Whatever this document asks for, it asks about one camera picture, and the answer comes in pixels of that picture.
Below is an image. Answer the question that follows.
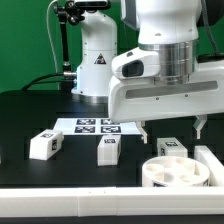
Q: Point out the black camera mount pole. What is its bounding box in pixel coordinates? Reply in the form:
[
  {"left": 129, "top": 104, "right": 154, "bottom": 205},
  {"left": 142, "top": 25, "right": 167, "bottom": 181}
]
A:
[{"left": 53, "top": 0, "right": 86, "bottom": 81}]

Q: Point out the black cable bundle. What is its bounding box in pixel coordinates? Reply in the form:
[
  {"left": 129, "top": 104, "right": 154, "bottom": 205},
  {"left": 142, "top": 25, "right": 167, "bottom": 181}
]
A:
[{"left": 21, "top": 70, "right": 78, "bottom": 92}]

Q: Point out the white fence bar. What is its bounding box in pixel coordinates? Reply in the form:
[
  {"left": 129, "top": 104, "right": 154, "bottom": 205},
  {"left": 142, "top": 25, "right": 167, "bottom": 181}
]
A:
[
  {"left": 0, "top": 187, "right": 224, "bottom": 218},
  {"left": 194, "top": 146, "right": 224, "bottom": 187}
]

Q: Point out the white right fence bar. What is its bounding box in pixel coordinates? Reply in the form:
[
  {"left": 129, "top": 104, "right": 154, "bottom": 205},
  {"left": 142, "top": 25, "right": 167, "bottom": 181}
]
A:
[{"left": 194, "top": 146, "right": 224, "bottom": 187}]

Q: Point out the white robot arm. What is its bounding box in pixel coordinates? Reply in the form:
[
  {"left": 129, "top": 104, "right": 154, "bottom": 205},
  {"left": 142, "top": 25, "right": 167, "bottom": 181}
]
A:
[{"left": 73, "top": 0, "right": 224, "bottom": 135}]

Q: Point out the white front fence bar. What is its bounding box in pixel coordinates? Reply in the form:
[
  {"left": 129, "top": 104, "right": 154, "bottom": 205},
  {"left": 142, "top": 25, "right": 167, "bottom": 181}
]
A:
[{"left": 0, "top": 187, "right": 224, "bottom": 218}]

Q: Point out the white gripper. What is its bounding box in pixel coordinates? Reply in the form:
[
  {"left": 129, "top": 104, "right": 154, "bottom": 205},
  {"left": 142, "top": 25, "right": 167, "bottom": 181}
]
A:
[{"left": 108, "top": 48, "right": 224, "bottom": 143}]

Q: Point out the white cable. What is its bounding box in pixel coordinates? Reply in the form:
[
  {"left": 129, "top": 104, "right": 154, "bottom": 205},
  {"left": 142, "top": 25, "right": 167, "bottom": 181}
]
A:
[{"left": 46, "top": 0, "right": 60, "bottom": 74}]

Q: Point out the white marker sheet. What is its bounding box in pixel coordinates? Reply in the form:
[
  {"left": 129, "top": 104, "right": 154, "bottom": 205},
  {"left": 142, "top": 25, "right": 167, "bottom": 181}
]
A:
[{"left": 54, "top": 118, "right": 140, "bottom": 135}]

